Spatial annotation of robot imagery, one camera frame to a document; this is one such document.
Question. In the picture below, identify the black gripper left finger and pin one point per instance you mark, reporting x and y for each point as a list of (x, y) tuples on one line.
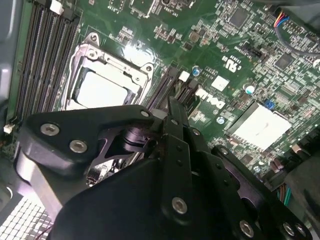
[(82, 125)]

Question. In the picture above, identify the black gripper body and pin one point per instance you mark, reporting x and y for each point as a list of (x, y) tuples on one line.
[(125, 205)]

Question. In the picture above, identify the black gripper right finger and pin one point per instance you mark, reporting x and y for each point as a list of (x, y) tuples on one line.
[(225, 180)]

